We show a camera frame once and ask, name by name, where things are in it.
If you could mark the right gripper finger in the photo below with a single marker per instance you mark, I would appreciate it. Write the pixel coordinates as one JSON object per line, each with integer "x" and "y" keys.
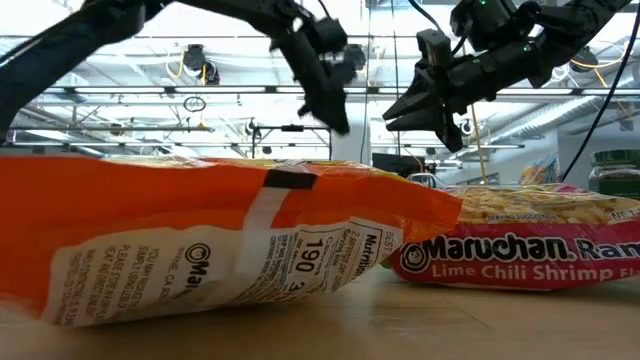
{"x": 420, "y": 97}
{"x": 430, "y": 122}

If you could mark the blue-edged beef ramen packet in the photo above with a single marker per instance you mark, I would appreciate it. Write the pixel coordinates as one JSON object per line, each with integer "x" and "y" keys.
{"x": 537, "y": 172}

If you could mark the pink lime shrimp ramen packet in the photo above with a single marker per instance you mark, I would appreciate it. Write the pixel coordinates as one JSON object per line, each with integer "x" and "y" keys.
{"x": 500, "y": 270}

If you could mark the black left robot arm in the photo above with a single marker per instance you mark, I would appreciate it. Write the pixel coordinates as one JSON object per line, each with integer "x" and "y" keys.
{"x": 75, "y": 35}

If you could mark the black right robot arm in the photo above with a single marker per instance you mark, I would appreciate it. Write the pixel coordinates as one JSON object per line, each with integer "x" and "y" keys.
{"x": 575, "y": 25}

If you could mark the black metal stand rig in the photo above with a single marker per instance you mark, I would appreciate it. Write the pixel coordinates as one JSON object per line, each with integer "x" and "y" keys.
{"x": 292, "y": 128}

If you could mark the black monitor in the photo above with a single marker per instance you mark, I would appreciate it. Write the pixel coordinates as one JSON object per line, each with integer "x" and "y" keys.
{"x": 397, "y": 165}

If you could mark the green lid spice jar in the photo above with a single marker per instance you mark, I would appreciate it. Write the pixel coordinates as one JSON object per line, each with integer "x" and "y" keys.
{"x": 617, "y": 172}

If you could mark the orange Maruchan ramen packet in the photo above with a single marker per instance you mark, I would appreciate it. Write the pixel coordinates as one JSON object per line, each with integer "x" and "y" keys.
{"x": 125, "y": 200}

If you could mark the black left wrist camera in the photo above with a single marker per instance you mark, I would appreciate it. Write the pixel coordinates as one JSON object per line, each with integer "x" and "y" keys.
{"x": 330, "y": 35}

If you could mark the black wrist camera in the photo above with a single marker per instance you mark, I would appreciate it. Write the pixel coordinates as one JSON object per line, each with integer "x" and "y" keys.
{"x": 434, "y": 47}
{"x": 330, "y": 35}

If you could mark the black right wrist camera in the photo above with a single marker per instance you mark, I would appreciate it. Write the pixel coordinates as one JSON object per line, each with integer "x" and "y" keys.
{"x": 434, "y": 47}

